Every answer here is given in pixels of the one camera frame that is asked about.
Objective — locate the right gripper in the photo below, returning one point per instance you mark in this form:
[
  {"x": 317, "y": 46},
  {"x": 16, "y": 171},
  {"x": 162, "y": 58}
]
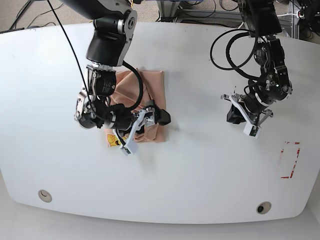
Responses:
[{"x": 120, "y": 117}]

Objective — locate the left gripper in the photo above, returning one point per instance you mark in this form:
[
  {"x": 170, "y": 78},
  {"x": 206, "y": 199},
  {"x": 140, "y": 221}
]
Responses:
[{"x": 253, "y": 105}]

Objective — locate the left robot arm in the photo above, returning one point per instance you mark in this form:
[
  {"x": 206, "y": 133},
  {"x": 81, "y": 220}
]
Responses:
[{"x": 273, "y": 84}]

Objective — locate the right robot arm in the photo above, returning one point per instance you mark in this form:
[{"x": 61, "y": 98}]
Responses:
[{"x": 114, "y": 22}]

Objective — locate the red tape rectangle marking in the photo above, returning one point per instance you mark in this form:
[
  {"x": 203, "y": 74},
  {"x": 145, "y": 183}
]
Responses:
[{"x": 289, "y": 156}]

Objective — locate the right table grommet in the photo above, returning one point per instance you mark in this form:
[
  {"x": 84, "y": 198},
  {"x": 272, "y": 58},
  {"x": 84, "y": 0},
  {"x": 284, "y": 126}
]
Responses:
[{"x": 264, "y": 208}]

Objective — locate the table grommet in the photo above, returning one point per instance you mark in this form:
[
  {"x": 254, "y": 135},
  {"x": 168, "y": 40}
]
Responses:
[
  {"x": 45, "y": 196},
  {"x": 264, "y": 208}
]

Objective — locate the left table grommet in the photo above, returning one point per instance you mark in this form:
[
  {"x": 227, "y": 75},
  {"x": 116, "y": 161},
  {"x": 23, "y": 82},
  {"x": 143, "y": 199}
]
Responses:
[{"x": 45, "y": 196}]

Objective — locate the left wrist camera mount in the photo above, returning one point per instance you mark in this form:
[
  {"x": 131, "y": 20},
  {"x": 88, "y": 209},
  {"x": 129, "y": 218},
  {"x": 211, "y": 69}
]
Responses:
[{"x": 253, "y": 124}]

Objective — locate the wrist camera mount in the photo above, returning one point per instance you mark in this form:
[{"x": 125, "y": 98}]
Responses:
[
  {"x": 132, "y": 135},
  {"x": 253, "y": 124}
]

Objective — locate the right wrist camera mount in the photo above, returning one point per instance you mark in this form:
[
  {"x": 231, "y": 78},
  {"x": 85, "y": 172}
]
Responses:
[{"x": 132, "y": 135}]

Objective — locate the aluminium frame stand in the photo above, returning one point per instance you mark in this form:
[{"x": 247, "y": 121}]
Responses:
[{"x": 169, "y": 11}]

